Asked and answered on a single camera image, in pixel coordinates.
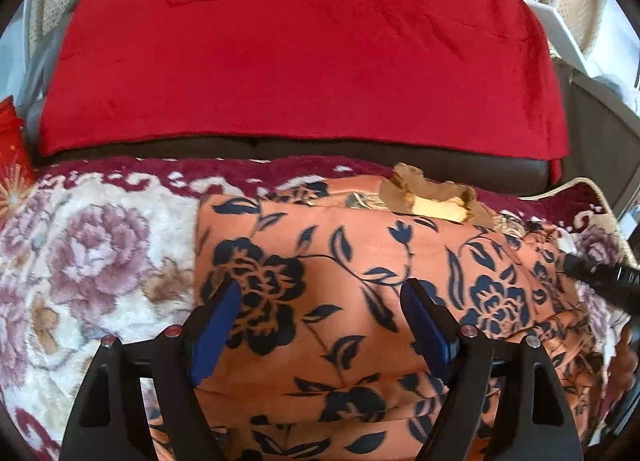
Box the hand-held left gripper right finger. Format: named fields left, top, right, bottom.
left=400, top=278, right=585, bottom=461

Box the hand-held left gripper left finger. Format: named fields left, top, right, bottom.
left=59, top=277, right=243, bottom=461

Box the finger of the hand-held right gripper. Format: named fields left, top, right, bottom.
left=562, top=251, right=622, bottom=298

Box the orange floral garment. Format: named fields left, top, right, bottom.
left=145, top=164, right=626, bottom=461

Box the floral plush blanket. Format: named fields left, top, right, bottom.
left=0, top=156, right=638, bottom=461

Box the dark brown sofa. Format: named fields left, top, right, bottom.
left=30, top=61, right=640, bottom=222

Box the white plastic furniture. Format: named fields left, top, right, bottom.
left=525, top=1, right=640, bottom=117

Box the red gold printed cloth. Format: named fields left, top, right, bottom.
left=0, top=96, right=38, bottom=222

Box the red fleece blanket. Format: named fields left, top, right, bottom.
left=37, top=0, right=571, bottom=182

